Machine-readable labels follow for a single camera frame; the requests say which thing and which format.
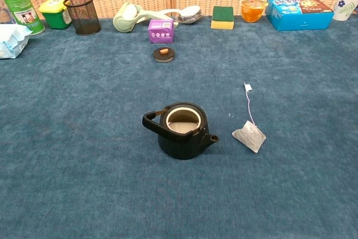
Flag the pyramid tea bag with string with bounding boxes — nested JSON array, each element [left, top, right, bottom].
[[232, 82, 266, 154]]

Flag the black teapot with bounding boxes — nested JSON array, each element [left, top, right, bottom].
[[142, 101, 220, 161]]

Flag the black teapot lid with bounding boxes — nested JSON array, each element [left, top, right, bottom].
[[152, 47, 176, 64]]

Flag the small purple box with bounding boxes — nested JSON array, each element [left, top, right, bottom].
[[148, 18, 176, 44]]

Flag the pale green lint roller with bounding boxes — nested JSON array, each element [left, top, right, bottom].
[[112, 1, 180, 33]]

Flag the blue table cloth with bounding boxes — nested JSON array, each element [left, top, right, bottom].
[[0, 15, 358, 239]]

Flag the green and yellow sponge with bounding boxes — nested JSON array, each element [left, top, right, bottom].
[[210, 6, 235, 30]]

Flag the orange jelly cup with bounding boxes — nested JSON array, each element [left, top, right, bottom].
[[241, 0, 269, 24]]

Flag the black mesh pen holder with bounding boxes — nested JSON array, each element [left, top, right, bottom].
[[63, 0, 102, 36]]

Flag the blue cookie box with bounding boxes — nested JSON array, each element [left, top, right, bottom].
[[265, 0, 335, 32]]

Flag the green box with yellow lid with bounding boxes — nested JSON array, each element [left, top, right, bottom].
[[38, 0, 73, 30]]

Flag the pack of wet wipes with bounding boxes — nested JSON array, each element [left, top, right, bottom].
[[0, 24, 34, 60]]

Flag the tall green cylindrical can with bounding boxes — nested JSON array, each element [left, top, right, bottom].
[[0, 0, 45, 36]]

